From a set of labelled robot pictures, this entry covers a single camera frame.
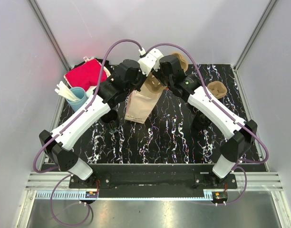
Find brown pulp cup carrier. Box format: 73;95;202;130
144;52;189;98

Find cream bear paper bag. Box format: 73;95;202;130
125;85;165;124

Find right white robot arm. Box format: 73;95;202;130
154;55;257;188

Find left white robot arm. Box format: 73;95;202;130
39;59;148;188

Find black napkin tray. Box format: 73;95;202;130
72;57;114;77

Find red napkin stack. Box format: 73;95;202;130
64;59;101;91

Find black cup stack left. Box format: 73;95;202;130
100;109;119;133

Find black cup stack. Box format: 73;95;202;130
100;109;119;133
192;110;212;131

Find light blue cup holder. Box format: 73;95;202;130
66;87;88;112

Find black cup stack right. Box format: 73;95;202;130
192;110;212;131

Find white stirrer sticks bundle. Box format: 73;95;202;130
55;81;80;102

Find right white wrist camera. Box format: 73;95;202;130
148;48;164;63

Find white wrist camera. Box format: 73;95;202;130
138;53;157;76
148;48;164;63

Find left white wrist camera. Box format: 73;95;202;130
138;53;157;76

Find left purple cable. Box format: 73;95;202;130
32;38;146;226

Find purple cable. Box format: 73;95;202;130
32;38;146;226
145;43;271;206

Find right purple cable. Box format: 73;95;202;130
145;43;271;206

